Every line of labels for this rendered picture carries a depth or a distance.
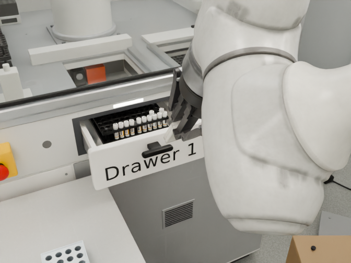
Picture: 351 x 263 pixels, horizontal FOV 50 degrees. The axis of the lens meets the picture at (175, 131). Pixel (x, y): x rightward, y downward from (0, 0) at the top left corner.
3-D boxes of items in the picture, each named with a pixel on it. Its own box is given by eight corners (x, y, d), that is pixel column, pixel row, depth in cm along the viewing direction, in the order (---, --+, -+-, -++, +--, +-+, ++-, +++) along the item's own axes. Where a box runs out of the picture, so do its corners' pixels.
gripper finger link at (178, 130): (209, 94, 60) (213, 102, 60) (190, 124, 70) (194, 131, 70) (188, 100, 59) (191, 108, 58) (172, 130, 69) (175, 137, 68)
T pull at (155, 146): (173, 150, 86) (173, 145, 85) (143, 159, 83) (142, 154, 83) (166, 142, 89) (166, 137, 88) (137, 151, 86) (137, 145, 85)
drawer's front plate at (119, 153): (205, 156, 97) (207, 120, 91) (95, 191, 87) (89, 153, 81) (201, 153, 99) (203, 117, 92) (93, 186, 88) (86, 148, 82)
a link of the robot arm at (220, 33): (183, 14, 50) (186, 101, 45) (225, -94, 37) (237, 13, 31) (258, 25, 53) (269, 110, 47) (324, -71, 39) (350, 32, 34)
